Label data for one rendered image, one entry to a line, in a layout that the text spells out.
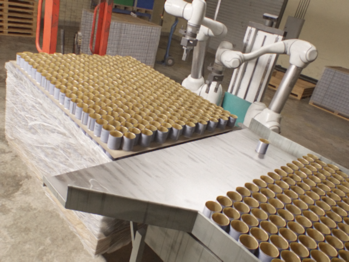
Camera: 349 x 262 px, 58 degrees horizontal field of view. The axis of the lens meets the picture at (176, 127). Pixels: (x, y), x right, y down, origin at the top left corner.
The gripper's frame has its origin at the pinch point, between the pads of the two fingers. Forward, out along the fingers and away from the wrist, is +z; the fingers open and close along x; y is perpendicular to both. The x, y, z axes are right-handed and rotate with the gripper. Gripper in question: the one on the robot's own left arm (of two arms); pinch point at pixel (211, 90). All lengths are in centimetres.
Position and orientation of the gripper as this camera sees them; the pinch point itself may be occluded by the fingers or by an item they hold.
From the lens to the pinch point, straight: 249.3
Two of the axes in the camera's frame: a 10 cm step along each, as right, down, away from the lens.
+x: 7.0, -1.3, 7.1
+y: 6.7, 4.6, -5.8
